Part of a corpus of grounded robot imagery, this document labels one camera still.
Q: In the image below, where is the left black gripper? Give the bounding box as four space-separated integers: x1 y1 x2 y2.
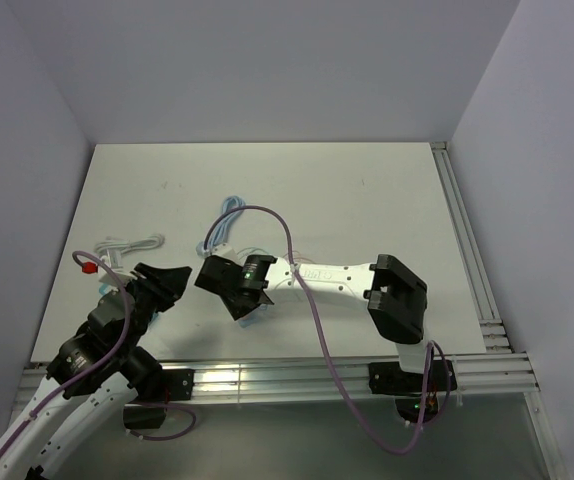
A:
119 261 192 353

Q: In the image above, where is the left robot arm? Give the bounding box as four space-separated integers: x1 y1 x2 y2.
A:
0 263 192 479

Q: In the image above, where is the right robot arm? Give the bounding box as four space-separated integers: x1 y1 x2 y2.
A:
195 254 435 390

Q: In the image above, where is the blue power strip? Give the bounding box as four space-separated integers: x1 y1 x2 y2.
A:
237 309 266 328

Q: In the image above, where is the teal power strip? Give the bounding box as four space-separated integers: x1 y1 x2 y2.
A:
99 283 117 296

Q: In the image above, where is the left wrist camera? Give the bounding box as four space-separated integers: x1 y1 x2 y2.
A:
76 249 133 286

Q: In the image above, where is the white power strip cord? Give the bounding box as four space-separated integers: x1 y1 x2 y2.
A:
93 232 166 256

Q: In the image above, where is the front aluminium rail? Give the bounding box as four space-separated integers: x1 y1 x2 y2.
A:
11 349 541 411

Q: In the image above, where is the aluminium rail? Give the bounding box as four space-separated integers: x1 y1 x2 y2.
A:
11 349 541 411
430 142 513 354

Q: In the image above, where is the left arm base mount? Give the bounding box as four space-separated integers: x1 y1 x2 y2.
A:
123 368 195 431

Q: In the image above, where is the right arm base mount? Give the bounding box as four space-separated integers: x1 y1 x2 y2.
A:
368 360 458 425

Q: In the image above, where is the right side aluminium rail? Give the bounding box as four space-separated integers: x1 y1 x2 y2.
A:
430 142 513 354

